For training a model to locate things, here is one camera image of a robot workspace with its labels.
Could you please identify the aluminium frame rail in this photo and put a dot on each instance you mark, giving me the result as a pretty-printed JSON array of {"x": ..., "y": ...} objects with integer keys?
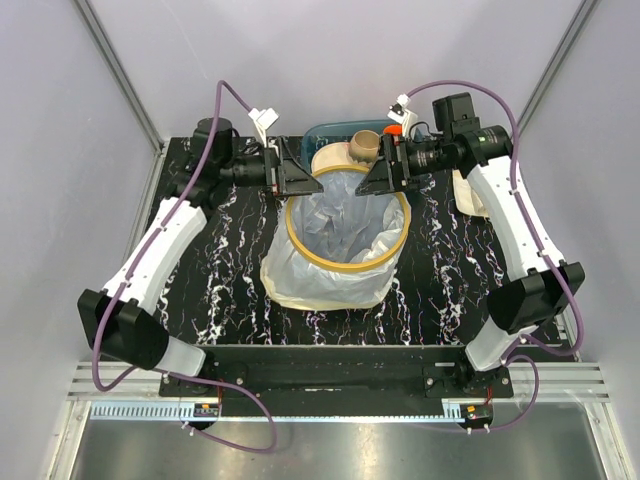
[{"x": 555, "y": 382}]

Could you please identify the cream translucent trash bag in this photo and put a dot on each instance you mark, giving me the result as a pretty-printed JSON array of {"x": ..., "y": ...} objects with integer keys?
[{"x": 334, "y": 250}]

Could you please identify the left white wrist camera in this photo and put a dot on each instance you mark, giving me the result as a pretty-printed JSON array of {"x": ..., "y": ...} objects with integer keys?
[{"x": 262, "y": 120}]

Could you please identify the beige brown ceramic mug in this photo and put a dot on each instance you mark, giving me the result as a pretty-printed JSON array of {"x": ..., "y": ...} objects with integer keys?
[{"x": 363, "y": 147}]

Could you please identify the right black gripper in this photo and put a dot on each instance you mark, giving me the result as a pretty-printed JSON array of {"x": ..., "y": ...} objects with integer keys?
[{"x": 385, "y": 177}]

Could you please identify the right connector box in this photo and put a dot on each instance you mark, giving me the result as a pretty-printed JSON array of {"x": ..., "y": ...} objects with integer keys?
[{"x": 477, "y": 416}]

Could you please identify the left connector box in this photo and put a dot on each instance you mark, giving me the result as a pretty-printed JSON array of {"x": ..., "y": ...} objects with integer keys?
[{"x": 206, "y": 410}]

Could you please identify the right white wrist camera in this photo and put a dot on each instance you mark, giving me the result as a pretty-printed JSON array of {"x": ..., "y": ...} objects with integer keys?
[{"x": 402, "y": 115}]

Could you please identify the cream pink floral plate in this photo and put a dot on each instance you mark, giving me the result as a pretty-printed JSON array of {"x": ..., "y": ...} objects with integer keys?
[{"x": 335, "y": 154}]

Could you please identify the perforated cable duct strip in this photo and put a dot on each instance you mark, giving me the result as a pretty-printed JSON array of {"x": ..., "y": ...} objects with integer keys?
[{"x": 183, "y": 412}]

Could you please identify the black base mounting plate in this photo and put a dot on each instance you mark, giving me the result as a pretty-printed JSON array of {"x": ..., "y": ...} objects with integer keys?
[{"x": 431, "y": 371}]

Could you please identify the teal plastic basket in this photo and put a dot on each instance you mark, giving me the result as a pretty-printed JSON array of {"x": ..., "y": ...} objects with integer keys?
[{"x": 321, "y": 135}]

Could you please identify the connector box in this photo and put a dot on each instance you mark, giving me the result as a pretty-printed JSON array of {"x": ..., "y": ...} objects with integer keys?
[
  {"x": 206, "y": 410},
  {"x": 477, "y": 416}
]

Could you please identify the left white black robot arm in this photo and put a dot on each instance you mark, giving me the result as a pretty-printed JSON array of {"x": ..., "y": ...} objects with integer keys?
[{"x": 118, "y": 319}]

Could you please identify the roll of cream trash bags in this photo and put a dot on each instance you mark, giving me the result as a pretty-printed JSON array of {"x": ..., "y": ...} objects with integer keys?
[{"x": 466, "y": 200}]

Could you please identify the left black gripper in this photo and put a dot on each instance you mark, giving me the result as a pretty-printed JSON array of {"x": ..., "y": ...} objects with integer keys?
[{"x": 284, "y": 176}]

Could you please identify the orange cup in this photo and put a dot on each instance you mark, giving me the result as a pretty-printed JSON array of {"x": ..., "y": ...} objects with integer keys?
[{"x": 393, "y": 129}]

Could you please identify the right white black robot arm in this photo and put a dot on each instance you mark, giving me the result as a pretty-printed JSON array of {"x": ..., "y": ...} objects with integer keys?
[{"x": 541, "y": 283}]

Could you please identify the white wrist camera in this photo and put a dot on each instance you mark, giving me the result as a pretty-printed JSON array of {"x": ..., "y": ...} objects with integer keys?
[
  {"x": 402, "y": 115},
  {"x": 262, "y": 120}
]

